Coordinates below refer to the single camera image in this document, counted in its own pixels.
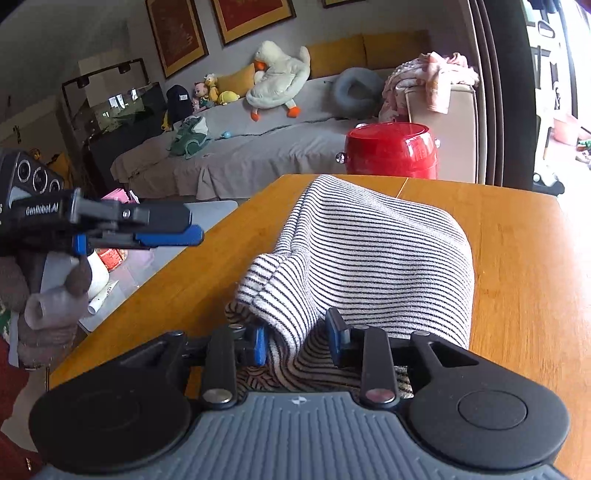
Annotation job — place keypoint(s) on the grey low table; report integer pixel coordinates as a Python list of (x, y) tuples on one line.
[(184, 221)]

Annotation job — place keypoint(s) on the dark cabinet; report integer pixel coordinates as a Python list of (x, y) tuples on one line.
[(120, 157)]

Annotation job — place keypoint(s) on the green cloth on sofa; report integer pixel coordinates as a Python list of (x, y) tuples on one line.
[(189, 138)]

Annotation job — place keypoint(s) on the yellow doll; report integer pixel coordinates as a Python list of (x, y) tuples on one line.
[(211, 87)]

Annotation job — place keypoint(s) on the mustard sofa back cushion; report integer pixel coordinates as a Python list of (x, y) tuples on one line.
[(337, 57), (397, 48)]

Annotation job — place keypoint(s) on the yellow throw cushion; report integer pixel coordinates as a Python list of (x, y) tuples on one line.
[(235, 81)]

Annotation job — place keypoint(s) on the white tube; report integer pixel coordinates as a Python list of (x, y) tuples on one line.
[(104, 300)]

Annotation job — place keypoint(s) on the beige sofa armrest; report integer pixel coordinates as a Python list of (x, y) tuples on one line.
[(457, 138)]

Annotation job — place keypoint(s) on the gold framed red picture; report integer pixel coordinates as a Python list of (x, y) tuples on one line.
[(254, 18), (344, 2), (178, 37)]

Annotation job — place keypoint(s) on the small yellow duck toy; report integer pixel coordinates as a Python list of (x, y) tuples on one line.
[(227, 98)]

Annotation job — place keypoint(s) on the pink clothes pile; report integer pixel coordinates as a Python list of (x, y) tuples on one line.
[(434, 78)]

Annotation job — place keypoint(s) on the white duck plush toy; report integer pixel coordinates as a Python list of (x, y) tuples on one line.
[(277, 78)]

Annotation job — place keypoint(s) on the red glossy round container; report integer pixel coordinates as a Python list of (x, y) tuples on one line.
[(392, 152)]

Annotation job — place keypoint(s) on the grey neck pillow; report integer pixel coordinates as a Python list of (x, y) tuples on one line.
[(344, 90)]

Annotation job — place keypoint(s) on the dark curtain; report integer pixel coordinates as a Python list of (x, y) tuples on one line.
[(508, 92)]

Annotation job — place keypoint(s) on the striped knit sweater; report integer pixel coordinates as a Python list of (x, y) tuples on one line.
[(369, 240)]

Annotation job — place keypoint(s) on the person's left forearm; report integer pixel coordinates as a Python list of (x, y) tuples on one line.
[(14, 392)]

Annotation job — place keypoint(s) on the white upright floor cleaner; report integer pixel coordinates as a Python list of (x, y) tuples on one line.
[(549, 184)]

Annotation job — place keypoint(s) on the pink plastic basin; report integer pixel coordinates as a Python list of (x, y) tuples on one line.
[(565, 131)]

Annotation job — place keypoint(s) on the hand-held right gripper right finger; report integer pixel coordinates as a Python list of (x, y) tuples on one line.
[(337, 339)]

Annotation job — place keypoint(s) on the pink toy box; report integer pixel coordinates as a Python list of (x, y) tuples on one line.
[(117, 194)]

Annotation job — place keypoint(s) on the grey covered sofa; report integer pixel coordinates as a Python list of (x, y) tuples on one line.
[(277, 152)]

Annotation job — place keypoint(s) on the person's left hand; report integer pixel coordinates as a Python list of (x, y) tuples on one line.
[(51, 314)]

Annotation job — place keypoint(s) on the red patterned packet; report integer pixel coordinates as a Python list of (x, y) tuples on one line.
[(111, 258)]

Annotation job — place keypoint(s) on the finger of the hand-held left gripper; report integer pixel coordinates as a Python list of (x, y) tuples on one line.
[(161, 217), (171, 237)]

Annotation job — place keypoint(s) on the black bag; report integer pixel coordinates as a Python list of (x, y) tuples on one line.
[(179, 104)]

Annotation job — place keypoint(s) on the glass fish tank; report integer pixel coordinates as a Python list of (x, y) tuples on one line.
[(115, 106)]

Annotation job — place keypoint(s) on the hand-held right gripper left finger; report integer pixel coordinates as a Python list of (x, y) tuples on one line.
[(259, 346)]

